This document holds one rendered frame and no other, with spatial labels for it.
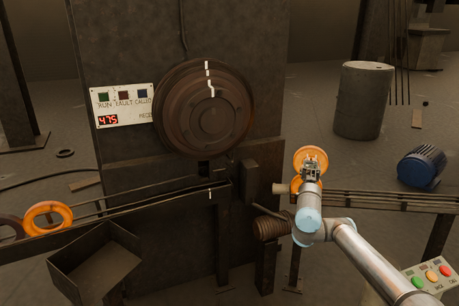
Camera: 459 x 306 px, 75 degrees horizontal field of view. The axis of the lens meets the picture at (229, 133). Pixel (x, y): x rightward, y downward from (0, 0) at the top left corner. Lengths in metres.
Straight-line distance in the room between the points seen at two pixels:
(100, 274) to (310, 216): 0.84
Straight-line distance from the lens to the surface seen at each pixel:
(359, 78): 3.80
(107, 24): 1.36
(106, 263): 1.41
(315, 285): 2.10
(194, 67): 1.26
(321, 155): 1.38
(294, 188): 1.59
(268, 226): 1.61
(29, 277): 2.40
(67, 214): 1.52
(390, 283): 0.93
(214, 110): 1.23
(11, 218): 1.55
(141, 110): 1.41
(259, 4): 1.50
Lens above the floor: 1.57
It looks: 24 degrees down
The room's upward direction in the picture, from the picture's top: straight up
